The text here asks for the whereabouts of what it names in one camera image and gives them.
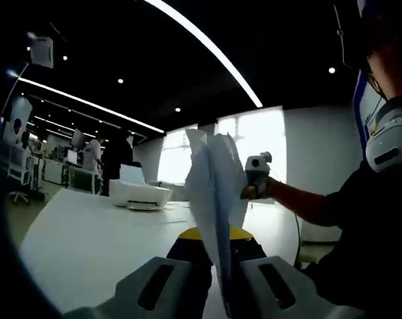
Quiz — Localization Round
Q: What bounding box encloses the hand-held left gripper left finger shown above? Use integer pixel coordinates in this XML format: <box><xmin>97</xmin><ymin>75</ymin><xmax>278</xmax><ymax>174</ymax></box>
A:
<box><xmin>66</xmin><ymin>227</ymin><xmax>212</xmax><ymax>319</ymax></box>

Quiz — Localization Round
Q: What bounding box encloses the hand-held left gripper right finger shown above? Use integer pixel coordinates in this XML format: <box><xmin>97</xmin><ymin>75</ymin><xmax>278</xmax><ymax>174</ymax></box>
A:
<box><xmin>229</xmin><ymin>227</ymin><xmax>366</xmax><ymax>319</ymax></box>

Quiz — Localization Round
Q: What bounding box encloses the white paper sheet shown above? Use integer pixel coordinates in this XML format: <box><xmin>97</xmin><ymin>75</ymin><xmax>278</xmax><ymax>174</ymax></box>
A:
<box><xmin>184</xmin><ymin>128</ymin><xmax>251</xmax><ymax>319</ymax></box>

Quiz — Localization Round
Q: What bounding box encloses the person's right hand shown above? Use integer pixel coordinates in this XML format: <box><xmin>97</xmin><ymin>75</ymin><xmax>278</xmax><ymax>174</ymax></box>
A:
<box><xmin>258</xmin><ymin>175</ymin><xmax>283</xmax><ymax>201</ymax></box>

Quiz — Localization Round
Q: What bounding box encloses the white table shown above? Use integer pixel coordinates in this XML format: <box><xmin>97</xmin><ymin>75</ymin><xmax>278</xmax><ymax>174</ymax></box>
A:
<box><xmin>19</xmin><ymin>189</ymin><xmax>303</xmax><ymax>315</ymax></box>

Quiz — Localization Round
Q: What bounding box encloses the white printer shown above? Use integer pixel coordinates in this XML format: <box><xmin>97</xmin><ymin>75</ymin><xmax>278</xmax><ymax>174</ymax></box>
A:
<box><xmin>108</xmin><ymin>162</ymin><xmax>173</xmax><ymax>211</ymax></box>

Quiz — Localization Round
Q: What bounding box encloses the person in dark clothes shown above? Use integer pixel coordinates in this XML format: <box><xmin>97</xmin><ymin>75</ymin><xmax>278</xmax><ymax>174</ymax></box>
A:
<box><xmin>302</xmin><ymin>159</ymin><xmax>402</xmax><ymax>310</ymax></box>

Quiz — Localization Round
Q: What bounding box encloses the long ceiling light strip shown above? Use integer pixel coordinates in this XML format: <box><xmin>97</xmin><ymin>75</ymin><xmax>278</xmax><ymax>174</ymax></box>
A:
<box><xmin>144</xmin><ymin>0</ymin><xmax>264</xmax><ymax>108</ymax></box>

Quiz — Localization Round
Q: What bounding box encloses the white worn device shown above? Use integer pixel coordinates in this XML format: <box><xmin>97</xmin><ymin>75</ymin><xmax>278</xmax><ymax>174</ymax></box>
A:
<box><xmin>365</xmin><ymin>99</ymin><xmax>402</xmax><ymax>173</ymax></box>

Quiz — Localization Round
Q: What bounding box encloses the person's head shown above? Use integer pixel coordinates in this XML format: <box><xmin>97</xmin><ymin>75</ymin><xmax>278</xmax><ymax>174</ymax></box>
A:
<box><xmin>359</xmin><ymin>13</ymin><xmax>402</xmax><ymax>102</ymax></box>

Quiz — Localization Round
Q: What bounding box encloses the white office chair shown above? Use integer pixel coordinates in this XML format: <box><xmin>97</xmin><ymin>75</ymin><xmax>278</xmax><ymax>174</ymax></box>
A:
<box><xmin>7</xmin><ymin>146</ymin><xmax>34</xmax><ymax>204</ymax></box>

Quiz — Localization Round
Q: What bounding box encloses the curved ceiling light strip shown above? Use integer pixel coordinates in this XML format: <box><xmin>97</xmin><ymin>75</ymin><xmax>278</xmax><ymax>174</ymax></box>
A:
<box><xmin>17</xmin><ymin>76</ymin><xmax>165</xmax><ymax>134</ymax></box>

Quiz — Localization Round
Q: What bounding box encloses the ceiling air conditioner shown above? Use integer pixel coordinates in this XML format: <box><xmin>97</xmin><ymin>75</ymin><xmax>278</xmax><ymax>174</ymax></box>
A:
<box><xmin>27</xmin><ymin>32</ymin><xmax>54</xmax><ymax>70</ymax></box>

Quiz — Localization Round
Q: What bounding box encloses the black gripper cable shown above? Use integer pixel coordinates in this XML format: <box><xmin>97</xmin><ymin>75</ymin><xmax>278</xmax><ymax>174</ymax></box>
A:
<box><xmin>293</xmin><ymin>212</ymin><xmax>304</xmax><ymax>266</ymax></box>

